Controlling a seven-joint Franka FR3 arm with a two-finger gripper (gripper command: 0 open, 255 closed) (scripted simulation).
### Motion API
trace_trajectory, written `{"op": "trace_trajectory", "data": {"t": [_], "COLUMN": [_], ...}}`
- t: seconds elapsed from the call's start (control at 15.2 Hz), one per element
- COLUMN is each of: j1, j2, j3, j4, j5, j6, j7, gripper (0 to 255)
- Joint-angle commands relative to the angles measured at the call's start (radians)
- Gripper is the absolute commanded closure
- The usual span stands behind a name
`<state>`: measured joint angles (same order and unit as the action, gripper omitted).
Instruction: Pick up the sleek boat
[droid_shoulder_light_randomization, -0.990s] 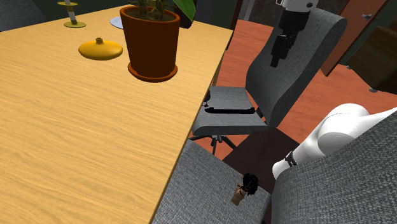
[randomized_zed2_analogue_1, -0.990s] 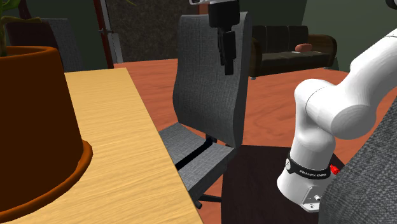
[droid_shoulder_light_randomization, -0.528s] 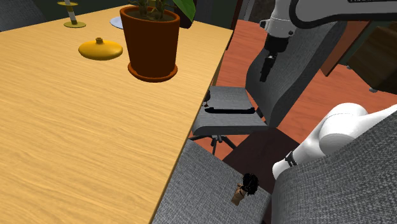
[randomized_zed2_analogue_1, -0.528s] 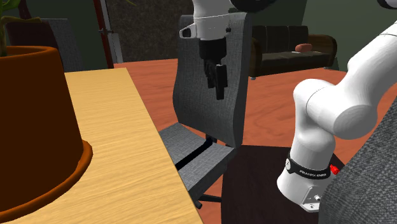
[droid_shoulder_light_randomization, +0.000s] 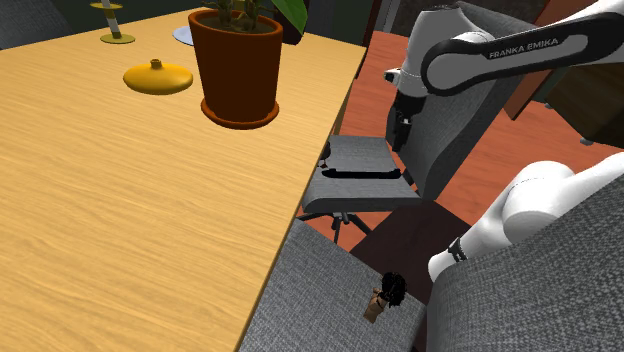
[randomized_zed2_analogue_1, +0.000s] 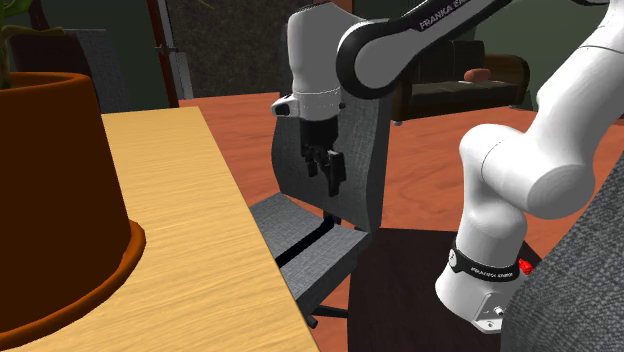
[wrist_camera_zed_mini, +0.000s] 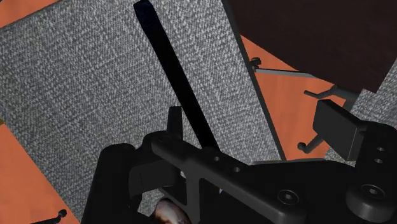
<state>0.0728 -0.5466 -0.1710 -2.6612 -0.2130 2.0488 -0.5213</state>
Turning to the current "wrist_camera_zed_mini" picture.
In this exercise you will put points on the dark brown table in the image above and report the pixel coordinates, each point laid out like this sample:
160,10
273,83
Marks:
316,37

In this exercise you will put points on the long black flat bar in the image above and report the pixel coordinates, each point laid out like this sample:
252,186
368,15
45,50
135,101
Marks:
173,71

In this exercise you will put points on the brown and white object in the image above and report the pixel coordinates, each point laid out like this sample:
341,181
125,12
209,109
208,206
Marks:
169,214

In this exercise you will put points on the grey fabric sofa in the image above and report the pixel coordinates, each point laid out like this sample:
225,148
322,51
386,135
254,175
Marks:
77,86

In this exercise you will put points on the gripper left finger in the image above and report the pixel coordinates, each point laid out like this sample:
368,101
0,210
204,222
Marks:
217,173

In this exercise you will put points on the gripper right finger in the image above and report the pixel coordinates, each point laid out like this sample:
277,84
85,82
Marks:
338,127

